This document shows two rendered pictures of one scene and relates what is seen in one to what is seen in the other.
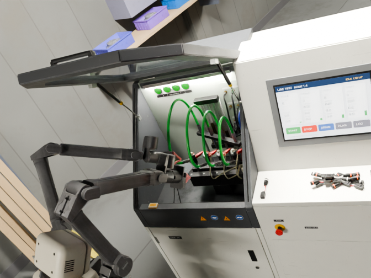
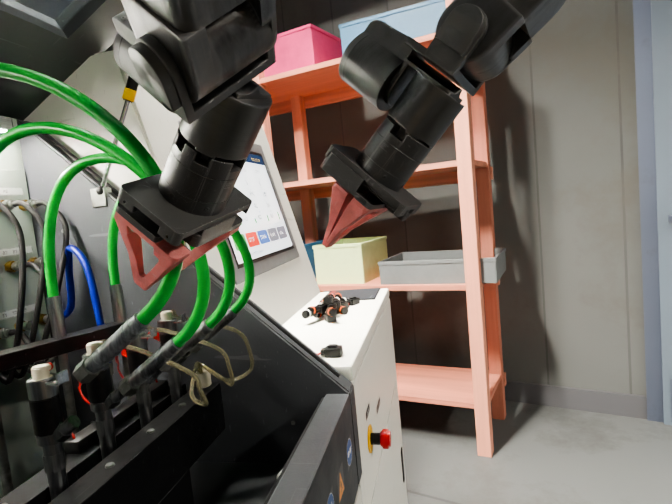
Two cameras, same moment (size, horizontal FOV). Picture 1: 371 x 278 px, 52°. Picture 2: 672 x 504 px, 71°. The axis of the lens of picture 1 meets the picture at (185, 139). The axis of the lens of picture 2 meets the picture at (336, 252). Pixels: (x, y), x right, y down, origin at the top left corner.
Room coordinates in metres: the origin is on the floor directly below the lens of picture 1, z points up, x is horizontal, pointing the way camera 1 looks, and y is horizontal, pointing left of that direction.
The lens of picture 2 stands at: (1.57, 0.56, 1.25)
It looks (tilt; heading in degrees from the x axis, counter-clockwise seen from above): 6 degrees down; 250
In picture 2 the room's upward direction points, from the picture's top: 6 degrees counter-clockwise
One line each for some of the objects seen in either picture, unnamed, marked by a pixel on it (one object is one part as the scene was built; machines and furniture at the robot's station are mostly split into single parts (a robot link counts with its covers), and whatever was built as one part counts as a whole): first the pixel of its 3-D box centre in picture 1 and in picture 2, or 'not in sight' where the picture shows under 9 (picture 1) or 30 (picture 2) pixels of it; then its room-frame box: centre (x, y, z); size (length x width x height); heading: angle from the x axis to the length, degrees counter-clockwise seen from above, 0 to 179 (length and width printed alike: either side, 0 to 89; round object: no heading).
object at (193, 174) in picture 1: (222, 178); (136, 484); (1.65, -0.10, 0.91); 0.34 x 0.10 x 0.15; 58
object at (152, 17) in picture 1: (151, 18); not in sight; (3.98, -0.20, 1.27); 0.33 x 0.23 x 0.11; 128
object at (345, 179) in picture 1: (335, 178); (332, 303); (1.20, -0.55, 1.01); 0.23 x 0.11 x 0.06; 58
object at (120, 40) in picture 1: (114, 45); not in sight; (3.63, 0.25, 1.27); 0.34 x 0.24 x 0.11; 128
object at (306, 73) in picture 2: not in sight; (299, 232); (0.81, -2.20, 1.11); 2.34 x 0.62 x 2.21; 129
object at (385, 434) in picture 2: (279, 230); (379, 438); (1.24, -0.23, 0.80); 0.05 x 0.04 x 0.05; 58
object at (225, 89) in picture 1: (237, 106); (13, 263); (1.81, -0.34, 1.20); 0.13 x 0.03 x 0.31; 58
